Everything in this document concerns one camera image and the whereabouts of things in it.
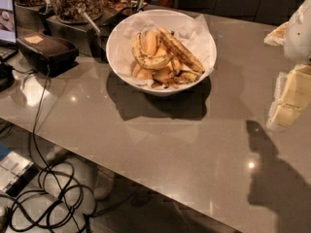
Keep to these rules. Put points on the metal scoop handle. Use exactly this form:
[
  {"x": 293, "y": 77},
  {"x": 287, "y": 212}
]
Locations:
[{"x": 90, "y": 21}]

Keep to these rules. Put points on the laptop with lit screen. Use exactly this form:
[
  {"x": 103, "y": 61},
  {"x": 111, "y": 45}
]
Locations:
[{"x": 8, "y": 30}]

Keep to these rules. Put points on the white paper liner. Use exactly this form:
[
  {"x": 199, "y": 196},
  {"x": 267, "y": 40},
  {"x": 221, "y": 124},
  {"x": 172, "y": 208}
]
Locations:
[{"x": 161, "y": 52}]

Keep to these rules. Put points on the white ceramic bowl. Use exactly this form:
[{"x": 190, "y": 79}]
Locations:
[{"x": 193, "y": 33}]

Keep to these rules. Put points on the black display stand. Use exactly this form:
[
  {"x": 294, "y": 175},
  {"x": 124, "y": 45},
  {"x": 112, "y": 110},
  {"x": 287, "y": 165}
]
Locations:
[{"x": 82, "y": 36}]

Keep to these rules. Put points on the long spotted banana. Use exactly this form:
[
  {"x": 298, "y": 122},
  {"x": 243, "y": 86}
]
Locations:
[{"x": 180, "y": 51}]

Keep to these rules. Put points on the black tray of snacks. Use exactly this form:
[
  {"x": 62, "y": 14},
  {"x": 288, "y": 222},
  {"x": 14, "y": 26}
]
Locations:
[{"x": 125, "y": 7}]

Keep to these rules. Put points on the dark banana pieces pile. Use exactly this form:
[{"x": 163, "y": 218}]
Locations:
[{"x": 171, "y": 75}]

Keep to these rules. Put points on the silver device on floor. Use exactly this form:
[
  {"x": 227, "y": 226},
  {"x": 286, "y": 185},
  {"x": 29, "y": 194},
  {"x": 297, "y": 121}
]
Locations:
[{"x": 14, "y": 170}]

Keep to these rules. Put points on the orange bread roll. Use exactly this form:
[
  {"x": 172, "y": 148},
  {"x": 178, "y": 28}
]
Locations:
[{"x": 150, "y": 43}]

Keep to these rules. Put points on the black pouch with label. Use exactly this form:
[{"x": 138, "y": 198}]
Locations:
[{"x": 48, "y": 55}]

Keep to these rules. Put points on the curved spotted banana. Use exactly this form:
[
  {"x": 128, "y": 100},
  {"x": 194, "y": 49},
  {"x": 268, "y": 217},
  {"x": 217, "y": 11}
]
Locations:
[{"x": 145, "y": 60}]

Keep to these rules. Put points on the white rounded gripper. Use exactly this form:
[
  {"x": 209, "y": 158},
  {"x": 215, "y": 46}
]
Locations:
[{"x": 298, "y": 33}]

